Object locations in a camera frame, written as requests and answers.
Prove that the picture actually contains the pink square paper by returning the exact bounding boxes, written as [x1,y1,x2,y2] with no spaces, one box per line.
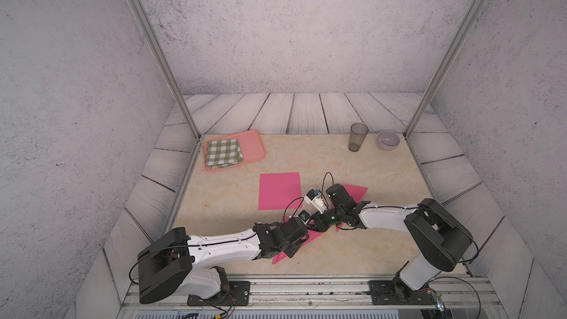
[325,184,368,230]

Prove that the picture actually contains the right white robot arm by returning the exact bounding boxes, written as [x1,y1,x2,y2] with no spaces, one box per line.
[304,184,475,292]

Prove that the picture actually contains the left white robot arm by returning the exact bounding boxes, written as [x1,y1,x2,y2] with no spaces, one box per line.
[133,217,309,304]

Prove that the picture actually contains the grey translucent cup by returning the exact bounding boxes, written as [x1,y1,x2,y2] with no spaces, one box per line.
[348,123,369,152]

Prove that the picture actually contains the lilac bowl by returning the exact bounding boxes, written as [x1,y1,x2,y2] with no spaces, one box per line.
[377,131,400,151]

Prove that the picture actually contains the pink plastic tray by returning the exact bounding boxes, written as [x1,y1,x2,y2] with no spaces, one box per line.
[203,130,267,171]

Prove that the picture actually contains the green checkered cloth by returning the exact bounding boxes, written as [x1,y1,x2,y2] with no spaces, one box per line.
[205,139,244,169]

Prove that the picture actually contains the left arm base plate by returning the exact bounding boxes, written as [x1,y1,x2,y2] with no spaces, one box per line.
[187,281,251,307]

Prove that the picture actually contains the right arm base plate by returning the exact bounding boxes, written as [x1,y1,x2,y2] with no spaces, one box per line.
[368,280,437,306]

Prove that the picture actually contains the front aluminium rail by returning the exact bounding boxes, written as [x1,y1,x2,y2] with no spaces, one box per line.
[119,273,508,318]

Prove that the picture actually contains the right aluminium frame post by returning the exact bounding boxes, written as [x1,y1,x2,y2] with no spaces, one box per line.
[403,0,487,141]

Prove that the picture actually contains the aluminium frame post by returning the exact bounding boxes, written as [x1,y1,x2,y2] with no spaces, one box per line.
[403,0,487,141]
[126,0,201,140]

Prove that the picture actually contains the left aluminium frame post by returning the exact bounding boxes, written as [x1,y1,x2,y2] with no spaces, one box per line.
[126,0,201,140]

